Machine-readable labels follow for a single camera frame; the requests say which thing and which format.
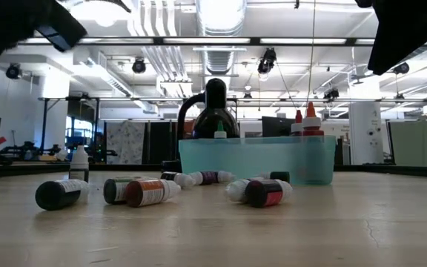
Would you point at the grey green partition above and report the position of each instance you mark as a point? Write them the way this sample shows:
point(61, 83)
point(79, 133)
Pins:
point(413, 144)

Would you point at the small green food coloring bottle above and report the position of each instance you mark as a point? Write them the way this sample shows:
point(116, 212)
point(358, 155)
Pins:
point(278, 177)
point(111, 191)

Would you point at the black background rack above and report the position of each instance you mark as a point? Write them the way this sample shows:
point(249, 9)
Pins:
point(44, 122)

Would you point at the black gooseneck desk lamp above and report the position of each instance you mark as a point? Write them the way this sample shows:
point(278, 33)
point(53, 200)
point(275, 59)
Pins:
point(215, 122)

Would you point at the black metal table frame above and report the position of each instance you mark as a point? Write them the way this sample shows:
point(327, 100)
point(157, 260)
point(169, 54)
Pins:
point(20, 170)

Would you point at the grey patterned panel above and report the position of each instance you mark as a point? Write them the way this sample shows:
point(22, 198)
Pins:
point(124, 139)

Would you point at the small dark green coloring bottle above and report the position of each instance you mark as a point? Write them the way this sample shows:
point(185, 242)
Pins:
point(56, 196)

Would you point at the green translucent plastic bin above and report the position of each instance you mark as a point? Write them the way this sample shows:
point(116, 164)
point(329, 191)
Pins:
point(258, 159)

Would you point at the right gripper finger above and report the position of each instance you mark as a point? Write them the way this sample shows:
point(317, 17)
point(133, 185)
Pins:
point(387, 52)

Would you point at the black overhead rail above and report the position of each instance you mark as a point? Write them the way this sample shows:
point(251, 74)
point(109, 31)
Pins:
point(255, 41)

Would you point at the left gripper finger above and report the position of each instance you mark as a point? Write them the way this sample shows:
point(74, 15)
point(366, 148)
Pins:
point(61, 27)

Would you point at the black background robot arms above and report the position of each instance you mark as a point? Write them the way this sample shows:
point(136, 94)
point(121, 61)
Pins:
point(24, 148)

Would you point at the small red food coloring bottle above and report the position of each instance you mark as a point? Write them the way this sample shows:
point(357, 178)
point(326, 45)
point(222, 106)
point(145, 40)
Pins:
point(265, 193)

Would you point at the small purple food coloring bottle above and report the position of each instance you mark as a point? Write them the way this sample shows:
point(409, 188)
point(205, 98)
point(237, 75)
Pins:
point(209, 177)

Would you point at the small dark food coloring bottle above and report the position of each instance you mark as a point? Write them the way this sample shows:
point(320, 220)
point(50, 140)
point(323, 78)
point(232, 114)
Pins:
point(79, 157)

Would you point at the large teal food coloring bottle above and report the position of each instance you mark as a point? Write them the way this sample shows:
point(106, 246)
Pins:
point(219, 133)

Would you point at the dark desk monitor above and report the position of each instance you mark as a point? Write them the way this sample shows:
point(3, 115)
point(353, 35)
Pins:
point(276, 127)

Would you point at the white pillar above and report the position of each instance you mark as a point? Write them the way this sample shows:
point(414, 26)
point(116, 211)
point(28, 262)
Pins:
point(365, 133)

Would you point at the small orange food coloring bottle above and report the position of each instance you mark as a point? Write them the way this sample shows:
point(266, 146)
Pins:
point(150, 193)

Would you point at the black ceiling spotlight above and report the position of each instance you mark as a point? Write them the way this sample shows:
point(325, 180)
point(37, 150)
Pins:
point(138, 66)
point(267, 61)
point(13, 71)
point(401, 68)

